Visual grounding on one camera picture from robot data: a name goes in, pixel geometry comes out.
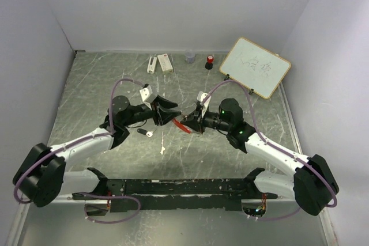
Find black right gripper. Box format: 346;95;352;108
180;106;231;134

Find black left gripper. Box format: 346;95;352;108
123;94;182;127

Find red handled metal key holder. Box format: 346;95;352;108
172;115;191;134

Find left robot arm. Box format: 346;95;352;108
13;96;181;207

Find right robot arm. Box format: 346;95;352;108
181;99;339;216

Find white green staple box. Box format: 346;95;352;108
157;54;174;74

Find white stapler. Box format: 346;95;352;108
146;56;157;74

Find red black stamp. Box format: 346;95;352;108
205;55;214;70

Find clear paperclip jar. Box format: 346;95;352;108
184;50;195;64

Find yellow framed whiteboard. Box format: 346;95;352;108
220;37;291;99

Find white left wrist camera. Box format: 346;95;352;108
140;84;157;109

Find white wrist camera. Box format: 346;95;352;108
197;91;212;118
140;84;157;109

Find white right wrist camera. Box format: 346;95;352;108
197;91;212;118

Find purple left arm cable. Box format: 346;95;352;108
13;78;148;224

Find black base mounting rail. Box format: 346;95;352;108
71;179;279;214

